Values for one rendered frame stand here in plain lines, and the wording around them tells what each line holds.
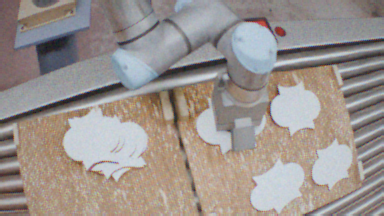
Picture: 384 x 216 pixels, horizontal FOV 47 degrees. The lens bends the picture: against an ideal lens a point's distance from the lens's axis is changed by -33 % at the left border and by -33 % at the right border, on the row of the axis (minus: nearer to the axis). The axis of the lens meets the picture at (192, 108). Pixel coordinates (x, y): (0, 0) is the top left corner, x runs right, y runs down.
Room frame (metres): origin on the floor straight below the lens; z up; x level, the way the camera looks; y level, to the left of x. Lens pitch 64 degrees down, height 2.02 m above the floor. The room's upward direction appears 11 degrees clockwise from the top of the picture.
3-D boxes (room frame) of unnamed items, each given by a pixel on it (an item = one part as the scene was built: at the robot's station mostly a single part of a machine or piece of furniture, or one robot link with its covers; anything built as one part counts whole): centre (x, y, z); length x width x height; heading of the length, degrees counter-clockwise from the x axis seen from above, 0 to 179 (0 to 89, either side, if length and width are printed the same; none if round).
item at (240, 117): (0.48, -0.08, 1.05); 0.12 x 0.09 x 0.16; 18
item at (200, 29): (0.56, 0.01, 1.20); 0.11 x 0.11 x 0.08; 49
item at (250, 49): (0.51, -0.08, 1.20); 0.09 x 0.08 x 0.11; 49
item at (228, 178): (0.47, -0.21, 0.93); 0.41 x 0.35 x 0.02; 113
